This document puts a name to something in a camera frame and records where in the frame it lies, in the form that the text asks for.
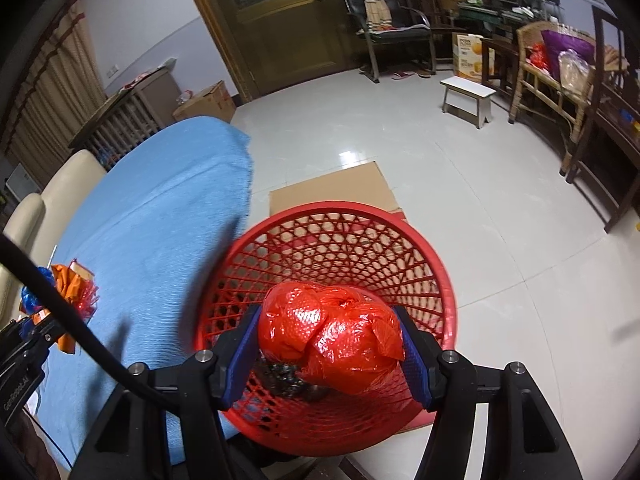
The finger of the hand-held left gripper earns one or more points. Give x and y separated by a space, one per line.
42 330

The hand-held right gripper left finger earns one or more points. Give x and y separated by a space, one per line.
239 362

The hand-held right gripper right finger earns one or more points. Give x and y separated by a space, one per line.
416 362

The dark foil wrapper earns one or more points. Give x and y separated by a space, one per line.
285 377

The orange wrapper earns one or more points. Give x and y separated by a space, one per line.
70 280

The red plastic bag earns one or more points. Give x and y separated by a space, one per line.
325 330

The red plastic mesh basket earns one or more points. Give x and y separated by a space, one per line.
340 207

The cream sofa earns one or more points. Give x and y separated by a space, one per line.
65 180

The blue blanket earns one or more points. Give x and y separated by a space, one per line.
150 210

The flat cardboard sheet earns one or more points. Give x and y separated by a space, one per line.
330 185

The beige curtain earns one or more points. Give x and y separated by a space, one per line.
50 100

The wooden slatted cabinet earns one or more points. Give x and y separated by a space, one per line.
145 105

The brown cardboard box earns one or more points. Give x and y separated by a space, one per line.
207 105

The white stool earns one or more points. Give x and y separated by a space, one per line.
467 87

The wicker bench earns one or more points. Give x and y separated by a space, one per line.
532 87

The dark wooden chair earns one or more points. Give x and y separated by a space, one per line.
607 125

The orange printed carton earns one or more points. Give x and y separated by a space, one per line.
467 57

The small dark wooden table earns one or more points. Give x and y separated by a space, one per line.
502 52

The small red bag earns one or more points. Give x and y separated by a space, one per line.
540 60

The wooden double door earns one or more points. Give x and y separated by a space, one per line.
280 35

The clear filled plastic bag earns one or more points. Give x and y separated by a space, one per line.
575 72

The purple cushion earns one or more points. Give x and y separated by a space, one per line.
567 47

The dark wooden armchair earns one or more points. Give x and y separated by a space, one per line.
435 10

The cluttered desk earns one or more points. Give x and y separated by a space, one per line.
490 12

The striped scarf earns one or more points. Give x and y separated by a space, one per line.
375 5

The black metal-frame chair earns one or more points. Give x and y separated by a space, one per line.
400 25

